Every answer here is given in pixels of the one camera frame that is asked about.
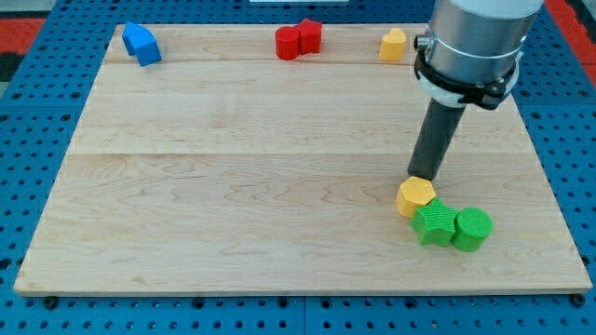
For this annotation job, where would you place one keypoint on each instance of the yellow hexagon block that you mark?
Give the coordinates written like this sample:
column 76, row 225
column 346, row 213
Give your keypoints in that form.
column 412, row 194

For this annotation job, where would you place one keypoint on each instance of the red cylinder block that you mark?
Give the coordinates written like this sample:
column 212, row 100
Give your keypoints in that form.
column 288, row 40

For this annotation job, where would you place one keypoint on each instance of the blue cube block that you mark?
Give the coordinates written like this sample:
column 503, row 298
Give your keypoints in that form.
column 145, row 48

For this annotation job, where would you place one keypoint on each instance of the blue pentagon block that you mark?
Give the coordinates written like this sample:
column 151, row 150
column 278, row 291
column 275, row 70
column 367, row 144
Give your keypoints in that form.
column 131, row 33

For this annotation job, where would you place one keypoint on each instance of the green star block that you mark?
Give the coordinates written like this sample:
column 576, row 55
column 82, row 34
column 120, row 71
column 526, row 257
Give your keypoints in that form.
column 434, row 223

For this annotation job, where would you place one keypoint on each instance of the red star block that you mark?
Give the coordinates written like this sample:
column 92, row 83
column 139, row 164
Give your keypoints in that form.
column 310, row 32

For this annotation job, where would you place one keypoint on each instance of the green cylinder block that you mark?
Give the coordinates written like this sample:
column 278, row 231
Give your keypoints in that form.
column 472, row 227

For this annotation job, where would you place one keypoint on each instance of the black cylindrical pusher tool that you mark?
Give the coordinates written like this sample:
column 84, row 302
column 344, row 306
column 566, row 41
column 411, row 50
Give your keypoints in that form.
column 434, row 139

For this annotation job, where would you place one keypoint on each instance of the wooden board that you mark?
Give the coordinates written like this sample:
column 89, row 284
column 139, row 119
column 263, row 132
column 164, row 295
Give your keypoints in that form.
column 225, row 171

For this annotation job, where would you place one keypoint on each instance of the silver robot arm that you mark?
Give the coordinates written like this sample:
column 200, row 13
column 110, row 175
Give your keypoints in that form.
column 471, row 49

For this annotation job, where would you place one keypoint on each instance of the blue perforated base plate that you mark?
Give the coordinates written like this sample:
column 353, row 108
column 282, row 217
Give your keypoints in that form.
column 45, row 97

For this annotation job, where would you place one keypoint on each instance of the yellow heart block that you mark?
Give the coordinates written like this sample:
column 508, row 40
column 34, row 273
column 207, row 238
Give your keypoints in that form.
column 393, row 45

